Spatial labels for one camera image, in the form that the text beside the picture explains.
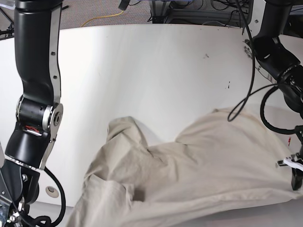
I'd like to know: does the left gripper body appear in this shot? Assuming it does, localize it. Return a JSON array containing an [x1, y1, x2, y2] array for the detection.
[[276, 126, 303, 170]]

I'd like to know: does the beige T-shirt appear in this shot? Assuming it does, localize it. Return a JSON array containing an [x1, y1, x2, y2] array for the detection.
[[67, 109, 303, 227]]

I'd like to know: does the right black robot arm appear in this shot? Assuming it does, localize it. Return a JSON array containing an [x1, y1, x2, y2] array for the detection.
[[0, 0, 66, 227]]

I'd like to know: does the black tripod stand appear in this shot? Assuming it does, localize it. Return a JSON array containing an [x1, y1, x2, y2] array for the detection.
[[0, 7, 14, 41]]

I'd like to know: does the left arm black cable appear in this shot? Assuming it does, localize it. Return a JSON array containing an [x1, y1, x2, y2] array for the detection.
[[227, 0, 299, 134]]

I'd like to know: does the yellow cable on floor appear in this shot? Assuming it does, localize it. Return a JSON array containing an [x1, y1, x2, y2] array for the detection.
[[82, 9, 124, 28]]

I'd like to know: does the left table cable grommet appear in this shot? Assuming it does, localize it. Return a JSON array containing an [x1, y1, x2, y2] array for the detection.
[[45, 186, 59, 198]]

